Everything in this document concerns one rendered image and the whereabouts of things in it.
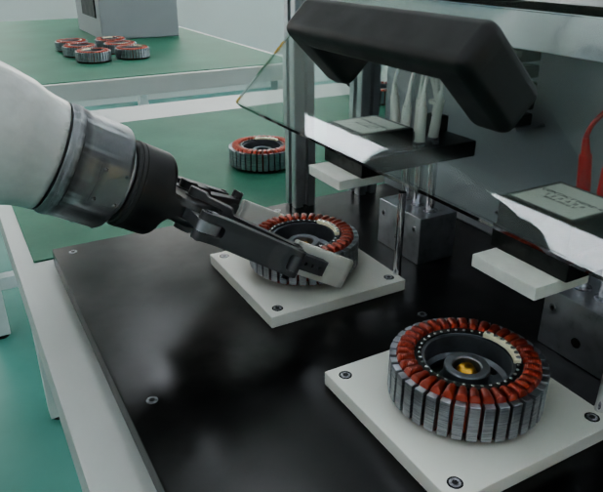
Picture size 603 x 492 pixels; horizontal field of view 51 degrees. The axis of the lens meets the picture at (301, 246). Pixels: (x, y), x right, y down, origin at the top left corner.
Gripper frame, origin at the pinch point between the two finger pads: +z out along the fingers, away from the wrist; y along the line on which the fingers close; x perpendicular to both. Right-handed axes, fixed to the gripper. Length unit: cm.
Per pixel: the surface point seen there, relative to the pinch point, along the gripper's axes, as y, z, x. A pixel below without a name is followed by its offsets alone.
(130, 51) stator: -164, 25, 11
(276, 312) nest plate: 7.0, -4.4, -5.3
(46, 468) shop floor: -74, 17, -83
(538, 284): 26.9, -1.1, 8.0
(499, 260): 23.0, -0.8, 8.2
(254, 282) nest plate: 0.8, -3.8, -4.9
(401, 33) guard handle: 34.6, -25.9, 14.2
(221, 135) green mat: -63, 17, 4
